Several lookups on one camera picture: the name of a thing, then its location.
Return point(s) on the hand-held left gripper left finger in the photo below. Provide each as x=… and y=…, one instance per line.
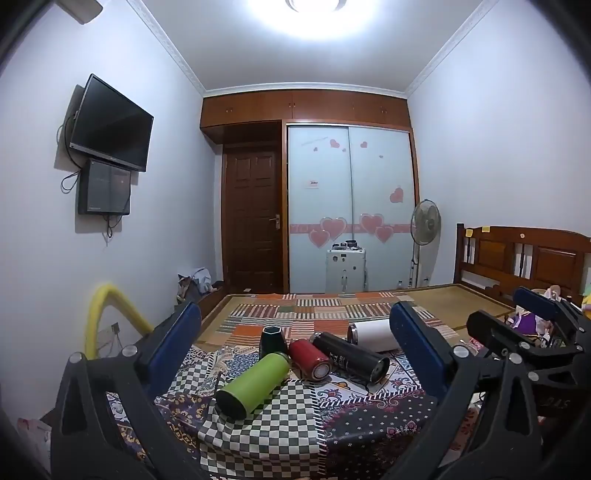
x=178, y=341

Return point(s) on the red cup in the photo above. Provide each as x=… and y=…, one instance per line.
x=307, y=357

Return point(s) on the standing fan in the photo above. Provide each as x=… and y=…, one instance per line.
x=425, y=221

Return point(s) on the purple cloth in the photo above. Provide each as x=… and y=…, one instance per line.
x=528, y=322

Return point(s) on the tall black cup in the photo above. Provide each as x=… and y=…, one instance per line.
x=346, y=355

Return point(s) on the checkered printed blanket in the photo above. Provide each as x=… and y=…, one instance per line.
x=286, y=436

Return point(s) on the dark hexagonal cup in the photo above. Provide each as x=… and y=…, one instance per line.
x=272, y=344

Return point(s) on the round ceiling lamp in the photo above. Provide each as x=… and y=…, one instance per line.
x=318, y=14

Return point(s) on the striped patchwork blanket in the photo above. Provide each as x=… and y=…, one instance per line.
x=304, y=318

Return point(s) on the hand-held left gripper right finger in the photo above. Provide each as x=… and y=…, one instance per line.
x=415, y=344

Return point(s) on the yellow foam tube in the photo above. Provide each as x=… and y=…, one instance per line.
x=94, y=318

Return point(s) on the green cup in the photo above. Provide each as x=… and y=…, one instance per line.
x=251, y=385

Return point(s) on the wooden bed headboard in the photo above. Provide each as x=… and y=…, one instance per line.
x=498, y=249

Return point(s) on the wooden wardrobe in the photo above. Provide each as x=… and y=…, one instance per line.
x=304, y=108

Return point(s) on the group of pink heart stickers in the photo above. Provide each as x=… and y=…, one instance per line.
x=333, y=226

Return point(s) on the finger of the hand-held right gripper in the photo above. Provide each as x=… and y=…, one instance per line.
x=538, y=303
x=487, y=328

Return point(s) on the small white appliance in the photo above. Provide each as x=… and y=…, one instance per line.
x=344, y=272

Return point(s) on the white cup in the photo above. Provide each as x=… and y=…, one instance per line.
x=374, y=334

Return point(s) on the white air conditioner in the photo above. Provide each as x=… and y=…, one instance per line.
x=83, y=9

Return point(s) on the black wall panel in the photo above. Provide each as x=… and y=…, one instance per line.
x=104, y=189

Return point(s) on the pile of clothes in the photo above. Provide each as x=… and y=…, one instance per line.
x=198, y=279

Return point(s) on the frosted sliding door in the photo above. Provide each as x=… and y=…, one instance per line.
x=378, y=184
x=318, y=194

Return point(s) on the dark wooden door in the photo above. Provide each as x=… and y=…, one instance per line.
x=251, y=221

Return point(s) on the black wall television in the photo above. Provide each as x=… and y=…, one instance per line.
x=111, y=124

